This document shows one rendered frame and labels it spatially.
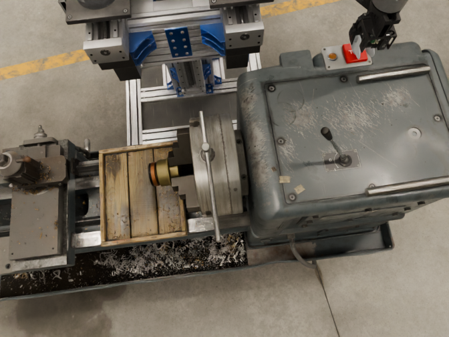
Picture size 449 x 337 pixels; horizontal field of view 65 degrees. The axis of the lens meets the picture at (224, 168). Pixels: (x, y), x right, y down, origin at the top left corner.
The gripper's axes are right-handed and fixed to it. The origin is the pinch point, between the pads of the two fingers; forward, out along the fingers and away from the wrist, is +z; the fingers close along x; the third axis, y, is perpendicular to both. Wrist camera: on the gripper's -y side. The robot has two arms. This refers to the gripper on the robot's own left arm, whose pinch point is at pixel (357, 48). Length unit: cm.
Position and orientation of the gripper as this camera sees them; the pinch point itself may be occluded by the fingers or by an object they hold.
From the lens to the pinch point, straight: 112.1
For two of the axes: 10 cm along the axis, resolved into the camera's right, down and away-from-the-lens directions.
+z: 0.3, 3.0, 9.5
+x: 9.9, -1.3, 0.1
